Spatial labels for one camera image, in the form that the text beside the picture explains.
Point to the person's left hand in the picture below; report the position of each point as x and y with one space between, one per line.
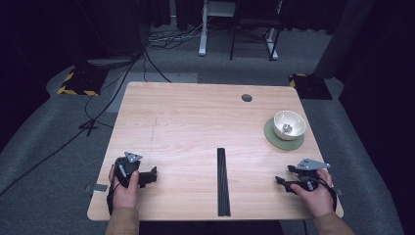
125 196

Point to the white desk leg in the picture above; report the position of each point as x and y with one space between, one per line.
272 45
203 32

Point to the small silver object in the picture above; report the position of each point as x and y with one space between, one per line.
287 128

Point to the white ceramic bowl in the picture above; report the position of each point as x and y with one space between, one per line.
295 121

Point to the grey curtain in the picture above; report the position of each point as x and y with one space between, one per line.
345 39

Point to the bundle of black chopsticks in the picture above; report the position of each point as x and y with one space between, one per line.
223 182

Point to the black yellow striped stand base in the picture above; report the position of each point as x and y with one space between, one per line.
310 86
81 81

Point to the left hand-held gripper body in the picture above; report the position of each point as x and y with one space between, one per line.
126 167

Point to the person's right hand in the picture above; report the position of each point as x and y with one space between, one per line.
314 200

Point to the person's dark clothing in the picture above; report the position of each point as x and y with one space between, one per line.
212 227

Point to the round green coaster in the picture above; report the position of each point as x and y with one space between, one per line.
280 143

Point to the black chair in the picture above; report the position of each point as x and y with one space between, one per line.
256 23

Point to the dark round table grommet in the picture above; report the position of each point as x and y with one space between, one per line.
247 98

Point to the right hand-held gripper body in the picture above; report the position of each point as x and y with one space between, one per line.
310 173

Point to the grey tape strip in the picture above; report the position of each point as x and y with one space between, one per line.
98 187
338 192

